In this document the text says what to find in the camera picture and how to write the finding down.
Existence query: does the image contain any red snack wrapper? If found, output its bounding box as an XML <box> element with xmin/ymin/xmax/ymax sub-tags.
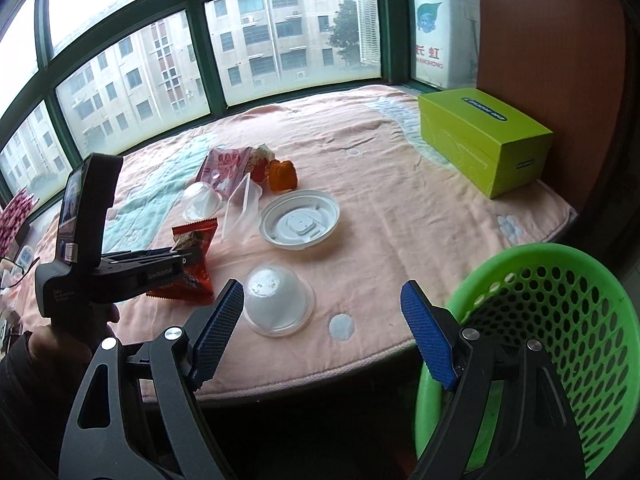
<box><xmin>146</xmin><ymin>218</ymin><xmax>218</xmax><ymax>304</ymax></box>

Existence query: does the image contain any clear rectangular plastic container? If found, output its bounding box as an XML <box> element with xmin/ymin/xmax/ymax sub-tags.
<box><xmin>221</xmin><ymin>174</ymin><xmax>262</xmax><ymax>244</ymax></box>

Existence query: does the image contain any pink snack bag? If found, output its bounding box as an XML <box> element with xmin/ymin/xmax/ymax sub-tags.
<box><xmin>196</xmin><ymin>146</ymin><xmax>252</xmax><ymax>200</ymax></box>

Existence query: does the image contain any clear small plastic cup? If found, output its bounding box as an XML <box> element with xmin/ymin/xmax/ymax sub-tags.
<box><xmin>243</xmin><ymin>264</ymin><xmax>314</xmax><ymax>337</ymax></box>

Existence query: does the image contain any white round plastic lid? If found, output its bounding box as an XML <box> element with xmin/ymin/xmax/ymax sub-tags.
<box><xmin>259</xmin><ymin>190</ymin><xmax>341</xmax><ymax>250</ymax></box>

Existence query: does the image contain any orange fruit peel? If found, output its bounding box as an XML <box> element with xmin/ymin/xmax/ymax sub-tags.
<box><xmin>268</xmin><ymin>159</ymin><xmax>298</xmax><ymax>193</ymax></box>

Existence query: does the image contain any clear dome plastic cup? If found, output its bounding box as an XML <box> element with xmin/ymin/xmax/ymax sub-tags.
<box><xmin>182</xmin><ymin>181</ymin><xmax>222</xmax><ymax>222</ymax></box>

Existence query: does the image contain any white red wrapper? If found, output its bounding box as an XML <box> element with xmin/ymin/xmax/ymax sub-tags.
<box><xmin>245</xmin><ymin>144</ymin><xmax>274</xmax><ymax>184</ymax></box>

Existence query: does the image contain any left hand dark sleeve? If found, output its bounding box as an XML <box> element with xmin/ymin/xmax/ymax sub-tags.
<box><xmin>27</xmin><ymin>304</ymin><xmax>119</xmax><ymax>375</ymax></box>

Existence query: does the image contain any green perforated plastic basket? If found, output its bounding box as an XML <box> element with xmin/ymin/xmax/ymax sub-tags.
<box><xmin>414</xmin><ymin>243</ymin><xmax>639</xmax><ymax>479</ymax></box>

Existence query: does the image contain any pink towel blanket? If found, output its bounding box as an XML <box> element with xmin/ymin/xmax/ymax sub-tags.
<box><xmin>6</xmin><ymin>84</ymin><xmax>577</xmax><ymax>404</ymax></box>

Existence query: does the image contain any lime green cardboard box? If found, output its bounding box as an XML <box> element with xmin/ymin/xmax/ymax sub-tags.
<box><xmin>418</xmin><ymin>88</ymin><xmax>553</xmax><ymax>198</ymax></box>

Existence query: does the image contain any brown wooden cabinet panel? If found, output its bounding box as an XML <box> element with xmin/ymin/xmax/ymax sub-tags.
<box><xmin>477</xmin><ymin>0</ymin><xmax>626</xmax><ymax>210</ymax></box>

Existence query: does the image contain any green window frame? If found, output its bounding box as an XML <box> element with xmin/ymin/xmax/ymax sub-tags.
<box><xmin>0</xmin><ymin>0</ymin><xmax>482</xmax><ymax>221</ymax></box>

